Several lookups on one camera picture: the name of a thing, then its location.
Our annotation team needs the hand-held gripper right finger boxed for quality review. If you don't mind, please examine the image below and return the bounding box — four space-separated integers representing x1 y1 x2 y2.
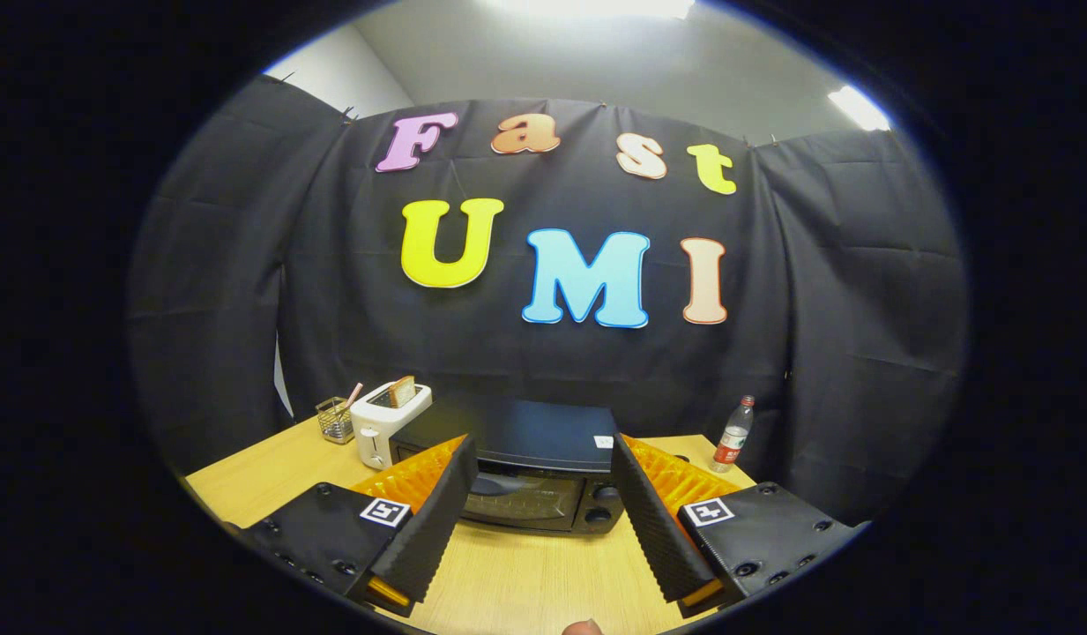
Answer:
610 432 870 618

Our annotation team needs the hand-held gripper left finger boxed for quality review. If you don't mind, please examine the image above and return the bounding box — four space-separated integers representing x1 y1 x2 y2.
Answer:
221 433 480 618

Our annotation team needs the black toaster oven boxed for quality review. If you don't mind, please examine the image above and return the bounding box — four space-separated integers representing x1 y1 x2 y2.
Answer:
391 399 628 534

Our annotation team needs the white pop-up toaster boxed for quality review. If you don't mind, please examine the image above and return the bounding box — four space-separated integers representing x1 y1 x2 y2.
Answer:
349 382 434 470

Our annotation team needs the red label water bottle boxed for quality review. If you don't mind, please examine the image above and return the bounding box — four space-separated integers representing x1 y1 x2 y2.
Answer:
711 395 756 474

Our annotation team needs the small ceiling light panel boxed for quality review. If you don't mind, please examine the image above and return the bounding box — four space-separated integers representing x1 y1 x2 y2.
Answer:
827 85 892 133

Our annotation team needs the large ceiling light panel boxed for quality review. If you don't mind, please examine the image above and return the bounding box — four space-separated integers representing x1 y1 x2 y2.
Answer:
499 0 696 20

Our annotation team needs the wire mesh holder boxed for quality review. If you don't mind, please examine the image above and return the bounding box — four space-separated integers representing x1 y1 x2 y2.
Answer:
316 397 357 445

